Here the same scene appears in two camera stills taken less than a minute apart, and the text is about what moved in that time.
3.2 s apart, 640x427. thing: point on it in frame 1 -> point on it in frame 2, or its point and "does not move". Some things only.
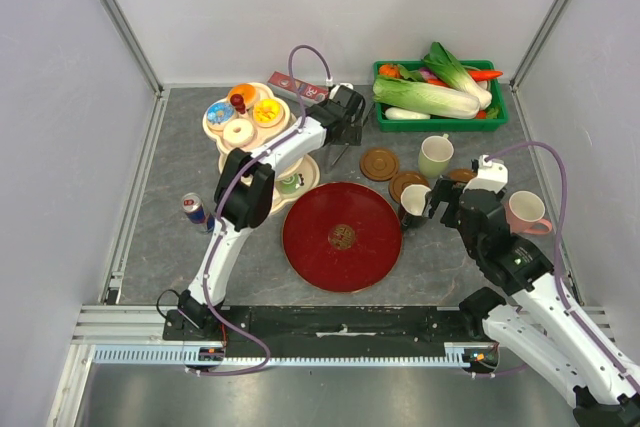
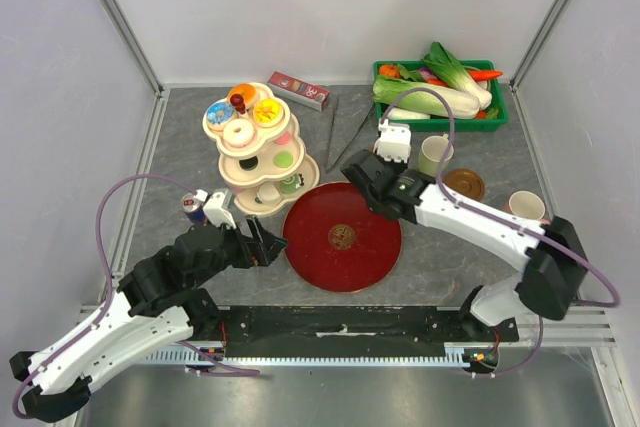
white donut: (238, 132) does not move
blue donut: (220, 112) does not move
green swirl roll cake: (290, 184) does not move
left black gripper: (358, 118) -> (260, 250)
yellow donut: (267, 111) does not move
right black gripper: (443, 186) -> (401, 166)
